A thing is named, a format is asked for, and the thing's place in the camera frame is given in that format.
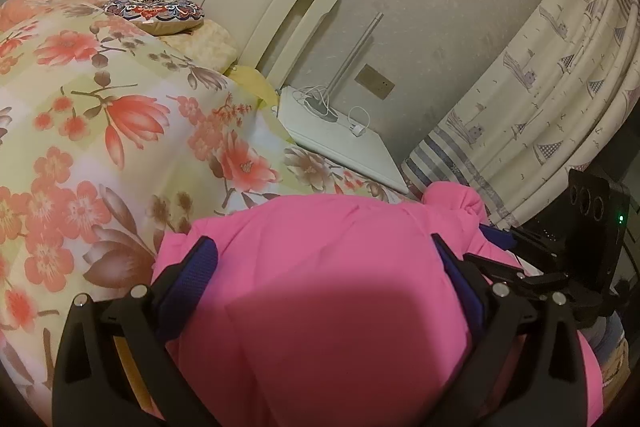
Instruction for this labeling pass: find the pink padded jacket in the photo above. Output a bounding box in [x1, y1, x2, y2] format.
[150, 180, 604, 427]

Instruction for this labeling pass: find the striped sailboat curtain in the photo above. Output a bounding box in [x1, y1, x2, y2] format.
[401, 0, 639, 228]

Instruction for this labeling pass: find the floral bed quilt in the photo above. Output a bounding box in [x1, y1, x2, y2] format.
[1, 0, 401, 423]

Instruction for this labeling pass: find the white bedside table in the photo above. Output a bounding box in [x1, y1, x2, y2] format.
[278, 87, 409, 195]

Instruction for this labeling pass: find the beige textured pillow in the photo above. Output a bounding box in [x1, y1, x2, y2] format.
[160, 20, 240, 72]

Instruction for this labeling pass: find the round patterned cushion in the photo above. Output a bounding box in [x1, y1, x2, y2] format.
[103, 0, 205, 36]

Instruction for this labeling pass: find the white charger with cable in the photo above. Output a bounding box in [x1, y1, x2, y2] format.
[347, 106, 371, 138]

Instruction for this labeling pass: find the beige wall socket plate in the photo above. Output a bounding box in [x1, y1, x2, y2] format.
[355, 64, 395, 100]

